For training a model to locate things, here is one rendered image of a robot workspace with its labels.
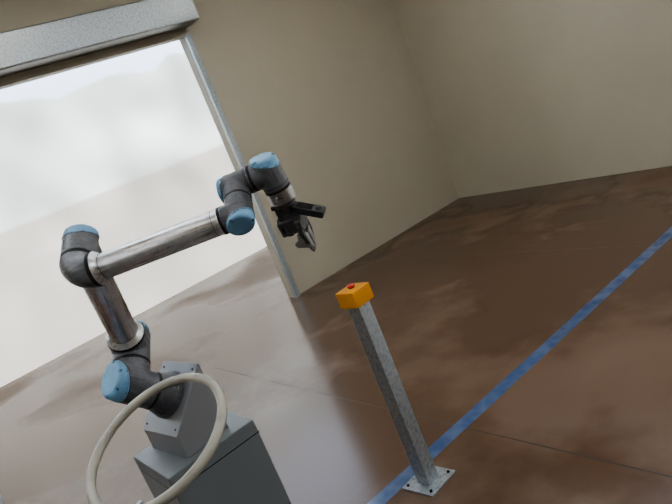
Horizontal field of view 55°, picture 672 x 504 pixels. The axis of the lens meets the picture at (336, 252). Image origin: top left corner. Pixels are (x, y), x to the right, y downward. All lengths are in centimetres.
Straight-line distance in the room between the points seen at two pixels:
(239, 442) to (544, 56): 619
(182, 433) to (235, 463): 25
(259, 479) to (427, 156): 677
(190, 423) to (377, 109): 643
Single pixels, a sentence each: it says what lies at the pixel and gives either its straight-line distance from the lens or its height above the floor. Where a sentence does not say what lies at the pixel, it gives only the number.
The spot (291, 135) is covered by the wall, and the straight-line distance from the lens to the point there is 765.
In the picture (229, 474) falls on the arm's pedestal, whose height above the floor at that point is 71.
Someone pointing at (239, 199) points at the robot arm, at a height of 173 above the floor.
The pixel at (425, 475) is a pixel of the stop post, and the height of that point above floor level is 7.
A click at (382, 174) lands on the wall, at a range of 838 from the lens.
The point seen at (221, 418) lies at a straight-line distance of 192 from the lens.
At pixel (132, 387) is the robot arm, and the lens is 259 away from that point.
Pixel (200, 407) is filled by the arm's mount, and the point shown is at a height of 99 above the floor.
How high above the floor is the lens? 189
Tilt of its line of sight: 12 degrees down
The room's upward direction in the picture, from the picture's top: 22 degrees counter-clockwise
